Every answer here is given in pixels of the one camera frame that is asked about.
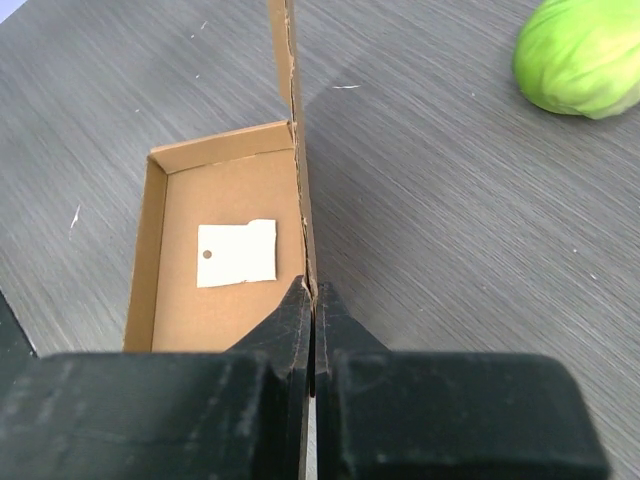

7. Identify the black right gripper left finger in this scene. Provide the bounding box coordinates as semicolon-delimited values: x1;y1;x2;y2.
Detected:
1;279;312;479

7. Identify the brown cardboard box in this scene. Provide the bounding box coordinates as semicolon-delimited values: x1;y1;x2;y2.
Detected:
123;1;316;352

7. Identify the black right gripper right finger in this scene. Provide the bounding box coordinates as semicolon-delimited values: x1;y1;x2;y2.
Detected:
315;283;612;479

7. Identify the green cabbage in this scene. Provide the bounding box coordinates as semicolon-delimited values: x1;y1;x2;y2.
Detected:
511;0;639;120

